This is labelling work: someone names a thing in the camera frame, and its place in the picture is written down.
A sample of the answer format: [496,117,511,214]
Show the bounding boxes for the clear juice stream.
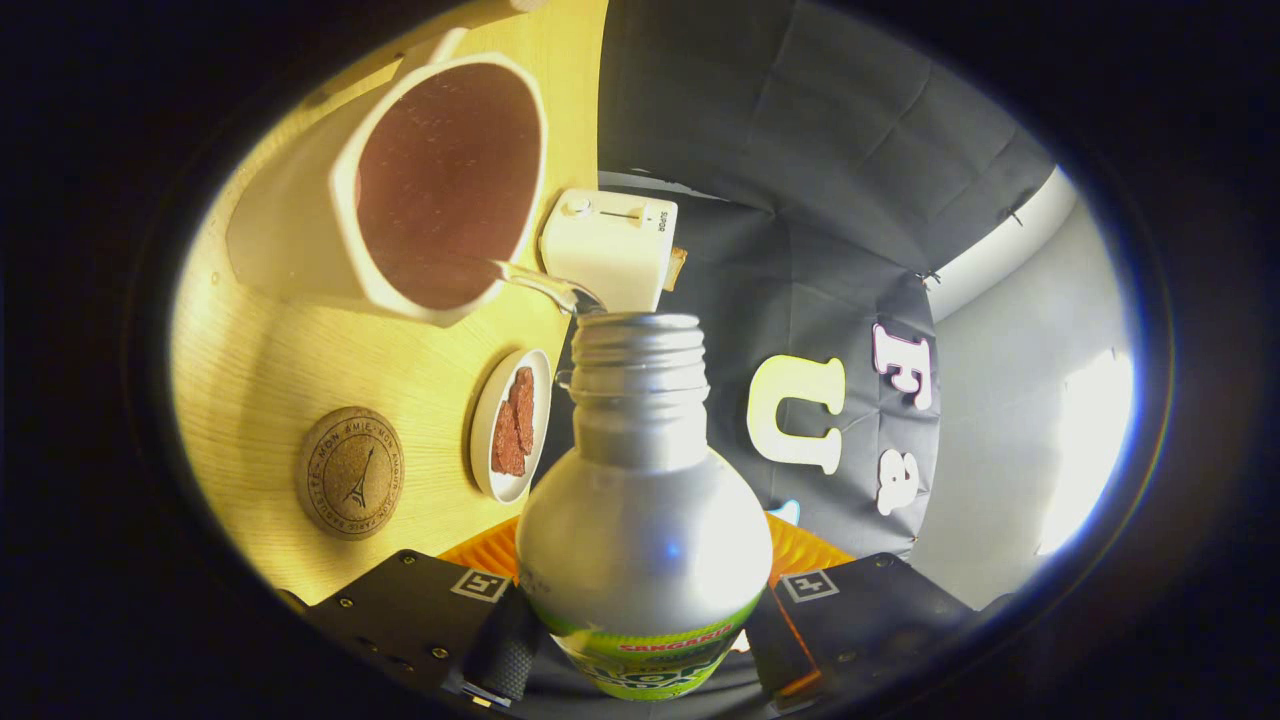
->
[490,259,606,317]

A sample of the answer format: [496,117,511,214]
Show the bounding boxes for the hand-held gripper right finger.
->
[748,512,976,713]

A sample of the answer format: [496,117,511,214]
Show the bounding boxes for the white toaster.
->
[538,188,679,316]

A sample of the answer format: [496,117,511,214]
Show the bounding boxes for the round cork coaster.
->
[297,406,406,542]

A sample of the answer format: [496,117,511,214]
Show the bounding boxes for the silver bottle with green label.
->
[515,312,774,701]

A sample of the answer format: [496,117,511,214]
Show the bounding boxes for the white cup with wooden handle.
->
[225,0,549,329]

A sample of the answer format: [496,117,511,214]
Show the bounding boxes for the reddish-brown meat slice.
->
[510,367,536,456]
[490,400,526,478]

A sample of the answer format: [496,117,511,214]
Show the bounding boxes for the black backdrop cloth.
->
[540,0,1061,561]

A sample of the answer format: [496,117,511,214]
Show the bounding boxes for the wooden table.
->
[170,0,611,606]

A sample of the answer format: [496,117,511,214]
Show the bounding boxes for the white oval plate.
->
[469,348,553,504]

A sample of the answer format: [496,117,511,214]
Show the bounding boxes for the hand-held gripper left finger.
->
[300,515,546,709]

